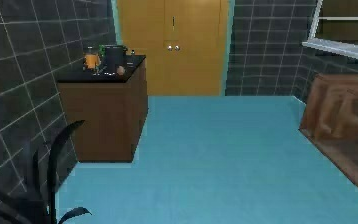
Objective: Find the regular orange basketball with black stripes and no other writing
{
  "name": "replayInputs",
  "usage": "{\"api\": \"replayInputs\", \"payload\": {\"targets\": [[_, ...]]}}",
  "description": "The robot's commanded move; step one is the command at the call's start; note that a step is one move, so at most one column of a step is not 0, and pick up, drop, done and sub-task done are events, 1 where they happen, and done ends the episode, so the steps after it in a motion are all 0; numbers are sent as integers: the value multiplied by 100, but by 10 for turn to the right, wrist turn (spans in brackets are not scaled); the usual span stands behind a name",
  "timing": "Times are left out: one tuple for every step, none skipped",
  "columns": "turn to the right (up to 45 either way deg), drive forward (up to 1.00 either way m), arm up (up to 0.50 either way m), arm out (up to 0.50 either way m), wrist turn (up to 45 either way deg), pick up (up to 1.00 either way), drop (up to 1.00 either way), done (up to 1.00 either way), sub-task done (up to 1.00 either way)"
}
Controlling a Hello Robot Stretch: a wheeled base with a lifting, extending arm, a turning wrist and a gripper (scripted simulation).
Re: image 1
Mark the orange glass jar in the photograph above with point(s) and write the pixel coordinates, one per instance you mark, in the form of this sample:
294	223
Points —
92	60

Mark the green bottle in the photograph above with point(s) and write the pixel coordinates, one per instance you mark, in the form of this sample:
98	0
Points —
102	51

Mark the small brown egg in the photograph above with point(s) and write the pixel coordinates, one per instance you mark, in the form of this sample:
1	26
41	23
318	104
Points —
121	70

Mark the dark leafy house plant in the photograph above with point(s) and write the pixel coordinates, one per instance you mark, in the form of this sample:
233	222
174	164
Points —
52	173

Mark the yellow wooden cupboard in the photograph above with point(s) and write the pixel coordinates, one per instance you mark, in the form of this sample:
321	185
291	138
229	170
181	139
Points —
173	66

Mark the brown wooden furniture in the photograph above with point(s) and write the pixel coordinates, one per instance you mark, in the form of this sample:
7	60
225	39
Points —
340	110

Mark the black pot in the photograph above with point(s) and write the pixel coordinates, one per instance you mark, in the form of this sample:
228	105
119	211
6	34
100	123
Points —
114	58

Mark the white framed window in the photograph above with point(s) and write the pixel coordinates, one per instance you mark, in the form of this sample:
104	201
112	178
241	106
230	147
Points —
343	46

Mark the brown cabinet with black top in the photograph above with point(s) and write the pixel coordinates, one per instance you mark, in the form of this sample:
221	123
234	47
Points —
103	113

